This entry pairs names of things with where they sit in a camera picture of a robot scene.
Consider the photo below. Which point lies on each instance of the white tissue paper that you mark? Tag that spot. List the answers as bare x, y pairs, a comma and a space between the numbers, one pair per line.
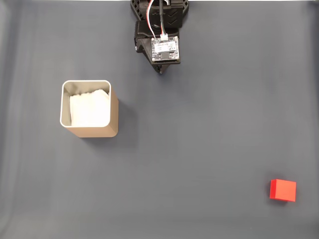
89, 109

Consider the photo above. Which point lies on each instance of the blue-grey table mat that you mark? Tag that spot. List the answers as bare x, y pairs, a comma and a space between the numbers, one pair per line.
174, 161

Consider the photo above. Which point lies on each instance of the beige square box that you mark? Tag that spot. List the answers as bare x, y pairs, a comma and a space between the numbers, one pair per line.
113, 117

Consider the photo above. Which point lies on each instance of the red cube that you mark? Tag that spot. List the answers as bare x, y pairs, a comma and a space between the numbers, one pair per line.
284, 190

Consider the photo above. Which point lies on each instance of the camera circuit board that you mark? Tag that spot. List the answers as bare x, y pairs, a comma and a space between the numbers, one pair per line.
165, 48

